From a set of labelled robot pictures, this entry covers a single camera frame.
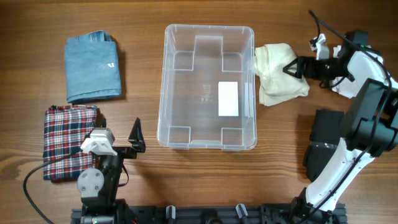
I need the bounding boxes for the red plaid folded shirt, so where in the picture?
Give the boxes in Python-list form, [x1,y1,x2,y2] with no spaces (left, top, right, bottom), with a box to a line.
[43,105,98,182]

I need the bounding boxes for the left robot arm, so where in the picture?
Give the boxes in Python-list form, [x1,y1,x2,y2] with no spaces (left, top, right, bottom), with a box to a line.
[71,118,146,224]

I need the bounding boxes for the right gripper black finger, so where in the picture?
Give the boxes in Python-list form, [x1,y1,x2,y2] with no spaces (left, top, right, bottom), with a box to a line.
[282,69,303,78]
[283,57,300,70]

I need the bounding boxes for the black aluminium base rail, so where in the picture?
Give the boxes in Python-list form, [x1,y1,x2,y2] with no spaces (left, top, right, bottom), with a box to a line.
[70,203,347,224]

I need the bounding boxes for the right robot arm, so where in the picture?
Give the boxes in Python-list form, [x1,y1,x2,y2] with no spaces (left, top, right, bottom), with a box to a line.
[288,50,397,223]

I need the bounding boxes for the blue denim folded jeans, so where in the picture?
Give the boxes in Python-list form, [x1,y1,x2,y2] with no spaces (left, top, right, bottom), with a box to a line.
[64,30,122,104]

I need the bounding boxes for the cream cloth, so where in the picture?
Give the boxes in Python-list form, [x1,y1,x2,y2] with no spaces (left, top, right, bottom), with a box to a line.
[254,43,310,106]

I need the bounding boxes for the white printed t-shirt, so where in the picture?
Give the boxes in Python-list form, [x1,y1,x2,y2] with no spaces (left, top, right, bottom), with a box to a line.
[332,51,385,98]

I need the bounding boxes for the clear plastic storage bin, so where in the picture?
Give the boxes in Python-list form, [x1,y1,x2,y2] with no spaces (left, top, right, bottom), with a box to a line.
[157,24,257,151]

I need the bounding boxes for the white label in bin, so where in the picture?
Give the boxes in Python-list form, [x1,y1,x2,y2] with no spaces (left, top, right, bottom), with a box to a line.
[218,82,239,116]

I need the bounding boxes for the black garment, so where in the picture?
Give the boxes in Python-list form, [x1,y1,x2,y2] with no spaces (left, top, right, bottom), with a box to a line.
[303,109,344,182]

